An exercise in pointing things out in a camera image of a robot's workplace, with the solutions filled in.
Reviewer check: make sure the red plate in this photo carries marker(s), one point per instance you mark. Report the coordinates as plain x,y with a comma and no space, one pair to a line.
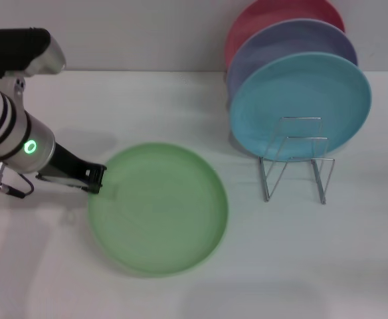
263,16

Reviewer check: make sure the green plate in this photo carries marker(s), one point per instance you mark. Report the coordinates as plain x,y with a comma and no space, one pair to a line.
160,212

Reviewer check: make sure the teal plate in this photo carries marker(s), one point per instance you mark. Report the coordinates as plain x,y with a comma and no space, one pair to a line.
313,93

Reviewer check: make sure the purple plate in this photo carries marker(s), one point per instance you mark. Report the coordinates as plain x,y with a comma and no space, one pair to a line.
297,40

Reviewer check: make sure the left robot arm, white silver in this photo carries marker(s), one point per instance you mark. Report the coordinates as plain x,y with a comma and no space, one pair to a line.
1,116

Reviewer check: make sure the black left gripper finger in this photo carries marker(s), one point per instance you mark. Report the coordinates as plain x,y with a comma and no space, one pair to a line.
95,177

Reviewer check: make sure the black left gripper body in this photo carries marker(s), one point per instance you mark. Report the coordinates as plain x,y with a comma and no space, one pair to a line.
64,166

